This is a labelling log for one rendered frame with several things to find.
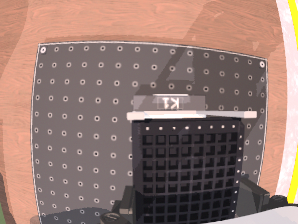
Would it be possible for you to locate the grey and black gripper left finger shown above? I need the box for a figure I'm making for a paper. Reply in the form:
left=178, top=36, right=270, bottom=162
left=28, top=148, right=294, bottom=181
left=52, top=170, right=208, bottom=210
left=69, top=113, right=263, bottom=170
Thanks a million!
left=98, top=186, right=136, bottom=224

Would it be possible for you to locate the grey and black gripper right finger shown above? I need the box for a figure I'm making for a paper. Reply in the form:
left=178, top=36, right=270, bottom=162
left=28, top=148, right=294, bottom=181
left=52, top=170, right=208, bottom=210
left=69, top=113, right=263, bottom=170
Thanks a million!
left=235, top=178, right=298, bottom=217

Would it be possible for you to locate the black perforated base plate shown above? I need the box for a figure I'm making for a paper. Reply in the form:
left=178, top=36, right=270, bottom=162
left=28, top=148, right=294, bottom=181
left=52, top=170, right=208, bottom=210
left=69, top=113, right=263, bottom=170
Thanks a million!
left=30, top=40, right=268, bottom=224

